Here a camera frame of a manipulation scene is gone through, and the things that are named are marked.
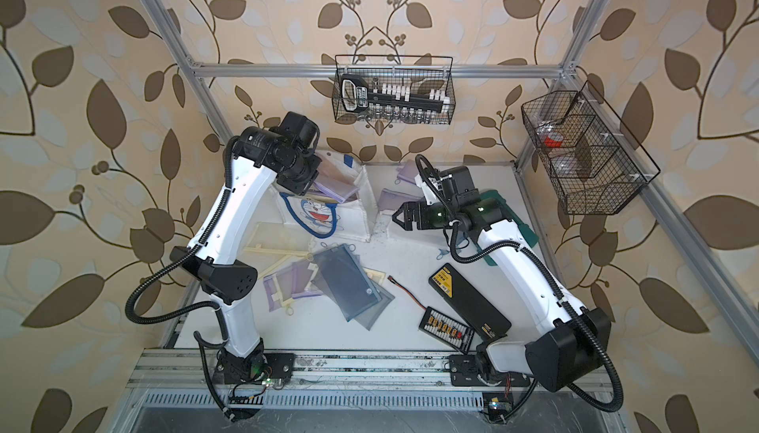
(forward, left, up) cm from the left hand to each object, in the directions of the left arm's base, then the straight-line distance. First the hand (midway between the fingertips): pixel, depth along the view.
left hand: (315, 170), depth 76 cm
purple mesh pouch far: (+33, -27, -34) cm, 55 cm away
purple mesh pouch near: (+15, -20, -31) cm, 40 cm away
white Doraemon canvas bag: (0, +2, -19) cm, 19 cm away
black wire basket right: (0, -71, +3) cm, 71 cm away
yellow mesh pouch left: (-1, +15, -33) cm, 36 cm away
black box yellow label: (-23, -42, -30) cm, 57 cm away
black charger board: (-30, -35, -30) cm, 55 cm away
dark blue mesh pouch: (-15, -5, -30) cm, 34 cm away
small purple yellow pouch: (-19, +13, -32) cm, 39 cm away
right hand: (-9, -24, -8) cm, 27 cm away
